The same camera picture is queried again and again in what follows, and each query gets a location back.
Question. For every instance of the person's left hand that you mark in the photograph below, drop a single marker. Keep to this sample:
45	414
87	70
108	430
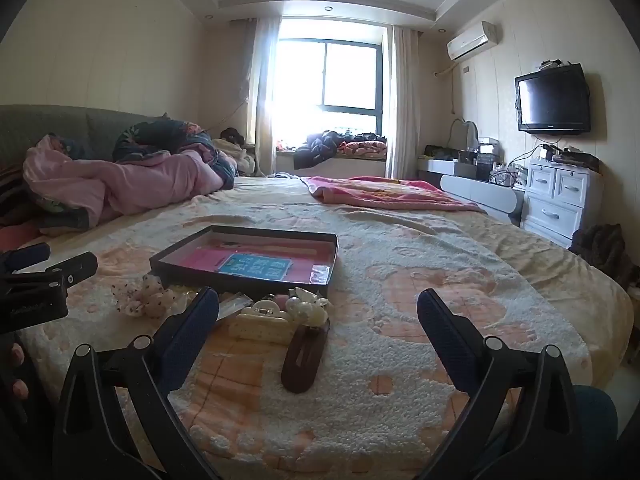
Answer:
17	389

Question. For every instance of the clear plastic bag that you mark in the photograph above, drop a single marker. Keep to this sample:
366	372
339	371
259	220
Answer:
232	305

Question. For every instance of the white pearl bow hair clip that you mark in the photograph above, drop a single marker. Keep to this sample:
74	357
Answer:
310	305

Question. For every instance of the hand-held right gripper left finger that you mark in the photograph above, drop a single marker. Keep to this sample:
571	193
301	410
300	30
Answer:
192	325

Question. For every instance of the cream hair claw clip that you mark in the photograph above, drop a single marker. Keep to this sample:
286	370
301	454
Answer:
260	322

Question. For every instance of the polka-dot fabric scrunchie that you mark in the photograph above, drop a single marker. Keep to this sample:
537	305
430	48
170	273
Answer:
150	297

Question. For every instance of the white window seat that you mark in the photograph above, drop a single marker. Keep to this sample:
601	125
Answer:
345	166

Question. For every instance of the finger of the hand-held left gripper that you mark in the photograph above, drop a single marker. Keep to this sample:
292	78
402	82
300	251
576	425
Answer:
75	267
22	256

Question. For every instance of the dark floral duvet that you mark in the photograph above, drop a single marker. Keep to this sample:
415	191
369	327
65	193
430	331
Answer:
165	135

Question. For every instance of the sheer white curtain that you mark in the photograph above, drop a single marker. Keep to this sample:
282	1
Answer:
405	105
262	95

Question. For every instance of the blue booklet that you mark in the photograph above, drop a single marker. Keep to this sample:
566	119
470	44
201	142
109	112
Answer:
255	265

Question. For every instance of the green padded headboard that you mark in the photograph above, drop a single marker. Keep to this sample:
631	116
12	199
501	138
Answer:
50	125

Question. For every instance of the white air conditioner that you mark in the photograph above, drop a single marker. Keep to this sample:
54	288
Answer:
472	40

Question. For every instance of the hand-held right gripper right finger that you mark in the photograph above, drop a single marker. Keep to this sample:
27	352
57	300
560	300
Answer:
445	330

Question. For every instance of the dark shallow cardboard box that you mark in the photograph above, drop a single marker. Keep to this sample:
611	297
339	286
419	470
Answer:
240	232

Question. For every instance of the brown snap hair clip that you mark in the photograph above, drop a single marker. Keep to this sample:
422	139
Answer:
305	360

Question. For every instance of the black set-top box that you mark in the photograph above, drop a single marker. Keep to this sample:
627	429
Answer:
580	160

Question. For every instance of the window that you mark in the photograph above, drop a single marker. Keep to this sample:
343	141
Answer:
325	75

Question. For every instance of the black organizer box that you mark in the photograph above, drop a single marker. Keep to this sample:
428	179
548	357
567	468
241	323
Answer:
475	165

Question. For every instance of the dark fuzzy cloth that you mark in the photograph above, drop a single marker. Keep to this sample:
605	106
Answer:
600	250

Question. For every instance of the black wall television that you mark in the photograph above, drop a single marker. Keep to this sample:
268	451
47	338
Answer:
552	100

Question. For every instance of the dark jacket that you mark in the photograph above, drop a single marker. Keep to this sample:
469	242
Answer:
317	147

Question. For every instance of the pink duvet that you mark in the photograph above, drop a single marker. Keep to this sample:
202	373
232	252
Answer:
145	180

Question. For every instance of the white drawer cabinet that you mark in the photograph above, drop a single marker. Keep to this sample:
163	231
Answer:
560	195

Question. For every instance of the pink floral cushion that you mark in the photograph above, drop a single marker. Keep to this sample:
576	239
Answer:
362	149

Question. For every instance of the beige bedding pile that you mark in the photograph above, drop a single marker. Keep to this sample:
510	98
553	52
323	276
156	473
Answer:
235	155

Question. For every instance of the small clear plastic pouch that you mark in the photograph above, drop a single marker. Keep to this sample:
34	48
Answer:
321	275

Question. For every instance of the pink blanket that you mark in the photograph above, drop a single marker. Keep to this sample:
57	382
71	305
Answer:
390	195

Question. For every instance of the round mirror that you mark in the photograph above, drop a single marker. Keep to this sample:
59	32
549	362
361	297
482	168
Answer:
462	137

